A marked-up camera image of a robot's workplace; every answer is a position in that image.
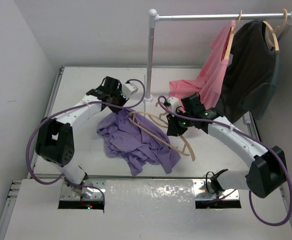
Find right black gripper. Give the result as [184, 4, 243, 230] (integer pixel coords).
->
[166, 108, 194, 136]

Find purple t shirt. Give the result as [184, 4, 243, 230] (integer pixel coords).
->
[96, 109, 181, 176]

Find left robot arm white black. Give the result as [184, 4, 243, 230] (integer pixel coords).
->
[35, 76, 138, 185]

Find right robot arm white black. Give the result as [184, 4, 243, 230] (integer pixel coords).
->
[163, 93, 287, 199]

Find pink t shirt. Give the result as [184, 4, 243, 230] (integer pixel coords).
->
[168, 20, 236, 109]

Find wooden hanger holding pink shirt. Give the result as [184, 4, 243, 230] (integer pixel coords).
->
[223, 9, 243, 60]

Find dark grey t shirt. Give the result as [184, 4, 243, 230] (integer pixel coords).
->
[216, 20, 281, 123]

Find wooden hanger holding dark shirt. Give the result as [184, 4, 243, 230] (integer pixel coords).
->
[262, 8, 288, 51]

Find silver clothes rack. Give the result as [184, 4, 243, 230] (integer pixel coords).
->
[144, 9, 292, 102]

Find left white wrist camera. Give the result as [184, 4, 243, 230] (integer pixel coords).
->
[121, 83, 138, 100]

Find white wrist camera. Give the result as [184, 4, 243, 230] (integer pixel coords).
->
[121, 83, 138, 100]
[167, 96, 180, 113]

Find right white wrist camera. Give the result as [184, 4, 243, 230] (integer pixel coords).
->
[167, 96, 180, 113]

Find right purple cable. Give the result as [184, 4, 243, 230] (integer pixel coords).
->
[157, 95, 292, 227]

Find purple cable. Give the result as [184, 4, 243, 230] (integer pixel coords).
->
[25, 78, 147, 186]
[157, 95, 292, 227]

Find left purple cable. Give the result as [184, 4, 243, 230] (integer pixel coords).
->
[25, 78, 147, 186]

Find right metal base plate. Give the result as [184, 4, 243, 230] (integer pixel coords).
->
[192, 178, 240, 201]

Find metal base plate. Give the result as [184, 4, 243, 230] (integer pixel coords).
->
[59, 180, 106, 201]
[192, 178, 240, 201]

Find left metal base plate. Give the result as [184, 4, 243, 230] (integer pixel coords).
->
[59, 180, 106, 201]

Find aluminium table frame rail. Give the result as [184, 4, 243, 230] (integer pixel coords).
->
[0, 66, 65, 240]

